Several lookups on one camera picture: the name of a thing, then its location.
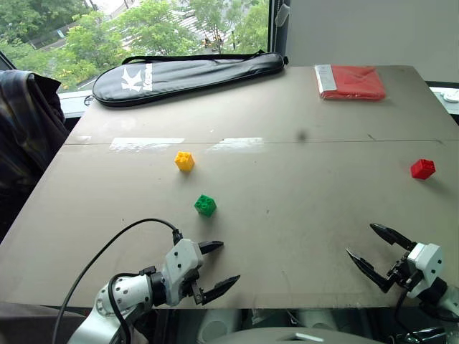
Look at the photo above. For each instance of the green toy brick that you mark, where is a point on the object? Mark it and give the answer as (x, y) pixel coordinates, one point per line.
(205, 205)

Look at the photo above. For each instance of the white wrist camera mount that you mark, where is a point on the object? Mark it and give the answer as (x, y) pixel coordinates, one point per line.
(427, 265)
(179, 261)

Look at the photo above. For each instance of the black racket bag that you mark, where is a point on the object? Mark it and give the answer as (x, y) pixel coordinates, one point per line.
(186, 79)

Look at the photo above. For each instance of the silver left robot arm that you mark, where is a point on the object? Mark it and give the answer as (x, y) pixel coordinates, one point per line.
(123, 292)

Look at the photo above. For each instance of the white cylinder under table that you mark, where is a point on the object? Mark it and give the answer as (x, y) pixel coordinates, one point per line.
(218, 324)
(317, 319)

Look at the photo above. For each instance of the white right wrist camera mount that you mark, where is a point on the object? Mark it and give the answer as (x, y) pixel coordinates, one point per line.
(427, 265)

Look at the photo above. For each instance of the red toy brick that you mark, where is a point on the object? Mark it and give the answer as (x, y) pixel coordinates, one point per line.
(423, 169)

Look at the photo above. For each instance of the small white round device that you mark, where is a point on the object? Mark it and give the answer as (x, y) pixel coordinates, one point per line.
(449, 96)

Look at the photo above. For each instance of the yellow toy brick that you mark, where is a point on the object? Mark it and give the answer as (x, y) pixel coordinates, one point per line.
(184, 161)

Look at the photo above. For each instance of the dark plaid jacket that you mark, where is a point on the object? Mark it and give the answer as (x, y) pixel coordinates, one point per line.
(28, 125)

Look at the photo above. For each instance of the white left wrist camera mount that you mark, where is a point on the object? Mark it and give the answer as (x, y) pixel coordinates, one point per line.
(179, 261)

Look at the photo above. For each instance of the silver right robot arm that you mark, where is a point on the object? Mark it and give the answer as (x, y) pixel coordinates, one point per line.
(438, 294)

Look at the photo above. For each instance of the grey rounded robot body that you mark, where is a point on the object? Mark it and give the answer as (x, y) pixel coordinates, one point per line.
(290, 337)

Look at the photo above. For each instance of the red packaged folded cloth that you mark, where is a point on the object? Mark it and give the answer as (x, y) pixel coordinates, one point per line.
(353, 84)

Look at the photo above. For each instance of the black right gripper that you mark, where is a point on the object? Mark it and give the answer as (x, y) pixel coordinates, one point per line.
(401, 274)

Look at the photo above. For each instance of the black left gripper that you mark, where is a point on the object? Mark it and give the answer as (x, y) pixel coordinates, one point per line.
(195, 285)

